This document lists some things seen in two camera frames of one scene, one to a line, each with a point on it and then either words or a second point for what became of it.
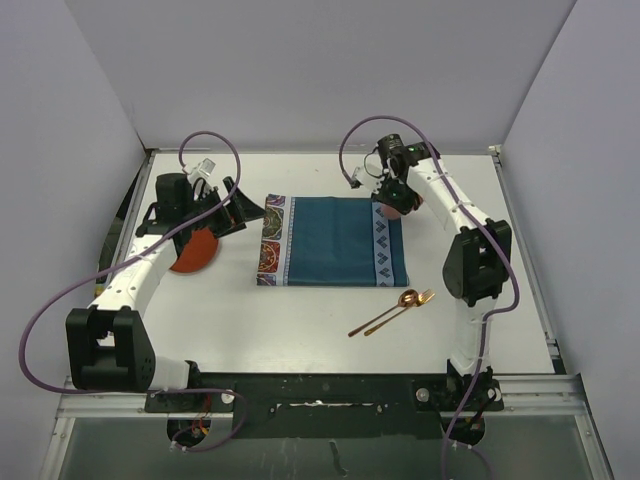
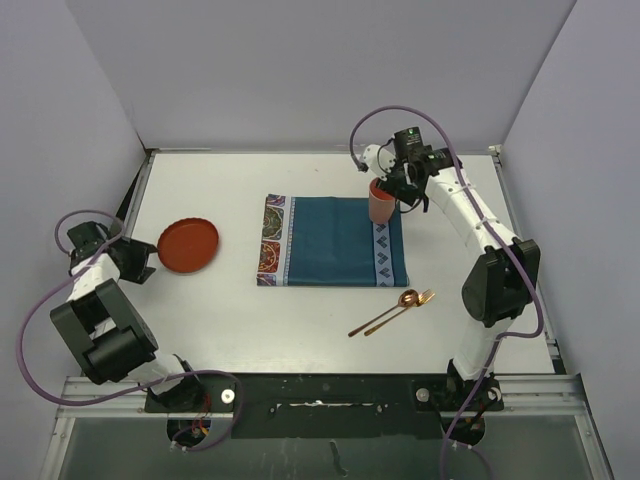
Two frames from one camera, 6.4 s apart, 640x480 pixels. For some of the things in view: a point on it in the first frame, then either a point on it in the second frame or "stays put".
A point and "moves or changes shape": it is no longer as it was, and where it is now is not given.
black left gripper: x=233 y=216 -> x=140 y=253
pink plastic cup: x=390 y=213 moves or changes shape
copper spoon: x=406 y=298 stays put
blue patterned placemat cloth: x=330 y=241 stays put
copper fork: x=424 y=297 stays put
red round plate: x=197 y=252 stays put
